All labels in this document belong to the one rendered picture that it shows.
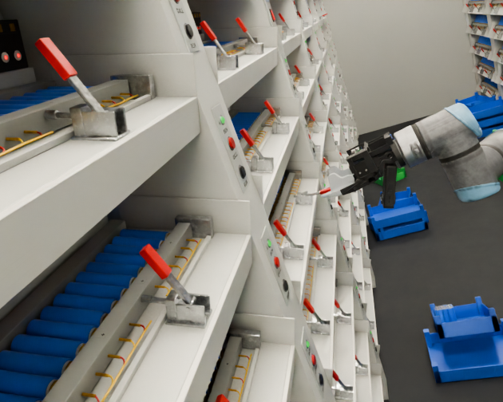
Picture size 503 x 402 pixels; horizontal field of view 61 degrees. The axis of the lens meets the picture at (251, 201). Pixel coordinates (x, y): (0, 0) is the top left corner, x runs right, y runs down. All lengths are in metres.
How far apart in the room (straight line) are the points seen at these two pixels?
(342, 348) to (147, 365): 0.88
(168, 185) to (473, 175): 0.70
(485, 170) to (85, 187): 0.90
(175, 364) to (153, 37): 0.36
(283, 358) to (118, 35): 0.49
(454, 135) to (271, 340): 0.61
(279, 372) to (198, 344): 0.25
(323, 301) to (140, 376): 0.73
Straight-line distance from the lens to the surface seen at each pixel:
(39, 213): 0.28
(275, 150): 0.93
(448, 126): 1.04
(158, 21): 0.55
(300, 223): 1.02
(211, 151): 0.55
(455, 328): 1.77
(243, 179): 0.60
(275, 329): 0.67
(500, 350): 1.92
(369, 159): 1.05
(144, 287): 0.46
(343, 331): 1.29
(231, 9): 1.24
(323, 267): 1.20
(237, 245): 0.56
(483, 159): 1.08
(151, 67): 0.55
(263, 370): 0.65
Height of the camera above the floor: 1.33
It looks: 19 degrees down
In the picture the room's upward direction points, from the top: 21 degrees counter-clockwise
